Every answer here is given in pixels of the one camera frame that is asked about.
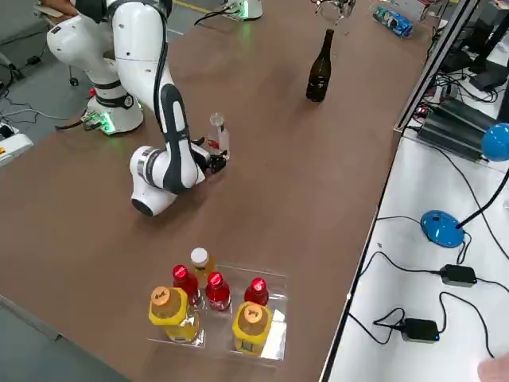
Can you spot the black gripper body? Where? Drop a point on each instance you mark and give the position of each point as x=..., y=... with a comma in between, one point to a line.
x=210, y=163

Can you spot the clear plastic water bottle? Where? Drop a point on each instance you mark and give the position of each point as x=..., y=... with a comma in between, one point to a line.
x=220, y=131

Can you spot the yellow tea bottle white cap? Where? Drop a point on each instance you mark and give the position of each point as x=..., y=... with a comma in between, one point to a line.
x=200, y=262

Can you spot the red cola bottle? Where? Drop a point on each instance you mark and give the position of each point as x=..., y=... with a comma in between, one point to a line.
x=183, y=280
x=256, y=292
x=218, y=290

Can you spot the dark glass bottle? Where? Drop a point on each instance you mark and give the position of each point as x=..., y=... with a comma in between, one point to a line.
x=318, y=75

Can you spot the clear acrylic bottle shelf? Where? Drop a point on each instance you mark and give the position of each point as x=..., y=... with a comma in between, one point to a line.
x=274, y=286

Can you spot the yellow juice bottle orange cap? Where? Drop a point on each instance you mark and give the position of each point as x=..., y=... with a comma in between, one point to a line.
x=251, y=326
x=171, y=310

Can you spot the white control box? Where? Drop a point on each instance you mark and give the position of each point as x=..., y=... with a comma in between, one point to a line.
x=14, y=145

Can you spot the blue cookie packet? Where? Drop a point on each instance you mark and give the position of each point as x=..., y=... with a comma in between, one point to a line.
x=393, y=20

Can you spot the black power brick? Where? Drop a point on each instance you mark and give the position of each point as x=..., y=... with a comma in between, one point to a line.
x=465, y=113
x=449, y=137

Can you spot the blue desk lamp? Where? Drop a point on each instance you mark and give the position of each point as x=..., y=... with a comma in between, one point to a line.
x=441, y=228

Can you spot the black power adapter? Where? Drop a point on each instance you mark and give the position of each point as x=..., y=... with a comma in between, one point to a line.
x=419, y=330
x=457, y=275

